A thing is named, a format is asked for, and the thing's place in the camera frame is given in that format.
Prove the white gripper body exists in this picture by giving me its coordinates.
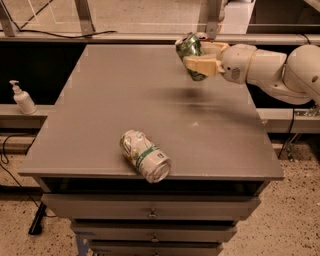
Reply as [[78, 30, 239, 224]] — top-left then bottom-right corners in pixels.
[[222, 44, 257, 84]]

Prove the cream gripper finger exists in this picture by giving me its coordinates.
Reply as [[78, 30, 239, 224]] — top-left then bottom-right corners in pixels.
[[183, 54, 225, 76], [196, 32, 230, 56]]

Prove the green patterned soda can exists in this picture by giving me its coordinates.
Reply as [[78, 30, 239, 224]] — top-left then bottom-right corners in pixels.
[[175, 33, 206, 81]]

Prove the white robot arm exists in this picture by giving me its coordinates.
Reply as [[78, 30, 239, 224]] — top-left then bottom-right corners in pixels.
[[183, 41, 320, 105]]

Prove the white and green can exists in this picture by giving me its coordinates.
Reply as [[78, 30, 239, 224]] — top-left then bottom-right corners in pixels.
[[120, 130, 171, 183]]

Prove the grey drawer cabinet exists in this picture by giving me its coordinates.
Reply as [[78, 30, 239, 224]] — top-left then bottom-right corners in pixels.
[[18, 44, 286, 256]]

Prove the white pump lotion bottle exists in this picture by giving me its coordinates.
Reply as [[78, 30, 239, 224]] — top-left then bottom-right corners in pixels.
[[9, 80, 37, 115]]

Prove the top grey drawer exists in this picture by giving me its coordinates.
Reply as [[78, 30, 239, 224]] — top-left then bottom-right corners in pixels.
[[42, 194, 260, 221]]

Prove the grey drawer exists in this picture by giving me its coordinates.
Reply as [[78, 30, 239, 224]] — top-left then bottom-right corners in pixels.
[[42, 194, 260, 221], [89, 241, 223, 256], [71, 222, 237, 242]]

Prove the middle grey drawer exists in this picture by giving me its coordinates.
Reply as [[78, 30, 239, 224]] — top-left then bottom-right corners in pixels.
[[71, 222, 237, 242]]

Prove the bottom grey drawer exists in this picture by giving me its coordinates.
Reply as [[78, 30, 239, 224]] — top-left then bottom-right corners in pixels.
[[89, 241, 223, 256]]

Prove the black cable on rail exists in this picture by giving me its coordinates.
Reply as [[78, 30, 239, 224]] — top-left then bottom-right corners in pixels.
[[0, 0, 118, 39]]

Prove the black floor cable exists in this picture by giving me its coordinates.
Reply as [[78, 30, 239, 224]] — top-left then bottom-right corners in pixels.
[[0, 132, 58, 236]]

